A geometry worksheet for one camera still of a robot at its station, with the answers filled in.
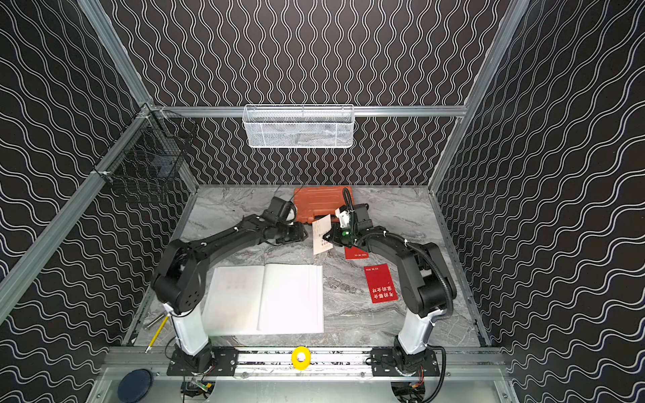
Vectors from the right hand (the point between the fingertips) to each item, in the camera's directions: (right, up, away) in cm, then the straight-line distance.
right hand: (324, 235), depth 93 cm
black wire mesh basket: (-68, +33, +4) cm, 75 cm away
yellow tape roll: (-7, -36, -20) cm, 42 cm away
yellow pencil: (-53, -30, -13) cm, 62 cm away
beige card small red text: (-1, +3, +3) cm, 5 cm away
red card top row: (+12, -7, +5) cm, 14 cm away
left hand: (-4, 0, -3) cm, 5 cm away
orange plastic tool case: (-6, +14, +20) cm, 25 cm away
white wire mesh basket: (-12, +48, +20) cm, 53 cm away
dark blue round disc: (-53, -40, -23) cm, 70 cm away
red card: (+21, -17, -2) cm, 27 cm away
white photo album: (-21, -22, -6) cm, 31 cm away
